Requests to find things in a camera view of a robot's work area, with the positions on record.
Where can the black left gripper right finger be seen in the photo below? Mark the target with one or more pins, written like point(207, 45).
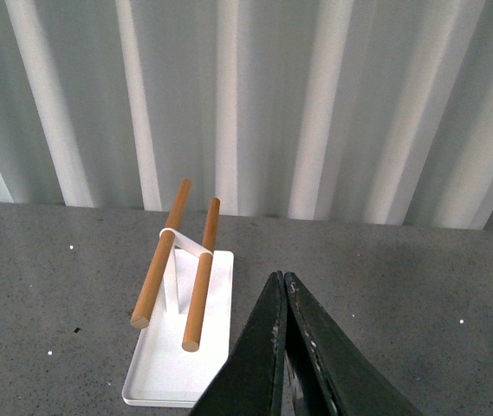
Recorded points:
point(328, 374)

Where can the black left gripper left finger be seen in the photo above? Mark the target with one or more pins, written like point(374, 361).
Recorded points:
point(251, 381)

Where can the right wooden rack rod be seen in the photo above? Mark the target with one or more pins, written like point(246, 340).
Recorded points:
point(195, 319)

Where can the wooden rack rod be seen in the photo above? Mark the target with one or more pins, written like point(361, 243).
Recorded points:
point(148, 295)
point(195, 319)

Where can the white towel rack stand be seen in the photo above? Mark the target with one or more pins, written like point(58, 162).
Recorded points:
point(161, 372)

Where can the left wooden rack rod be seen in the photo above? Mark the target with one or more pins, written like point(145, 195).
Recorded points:
point(148, 295)

